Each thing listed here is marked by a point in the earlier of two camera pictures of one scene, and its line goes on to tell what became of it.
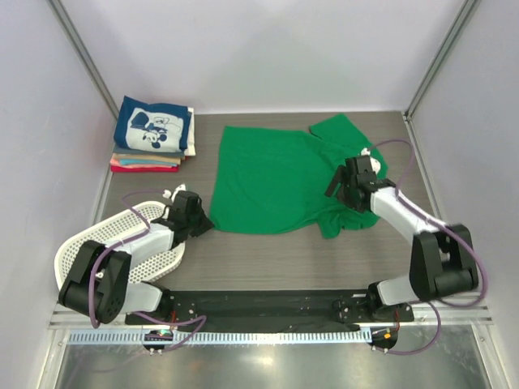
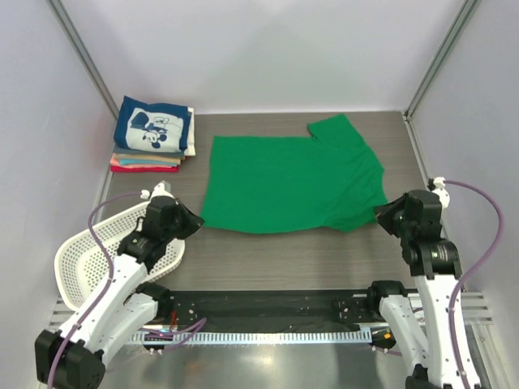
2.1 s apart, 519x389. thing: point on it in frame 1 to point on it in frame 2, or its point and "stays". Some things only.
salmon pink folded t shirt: (116, 163) stays
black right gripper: (341, 177) to (383, 215)
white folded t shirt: (190, 148) stays
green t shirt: (277, 179) stays
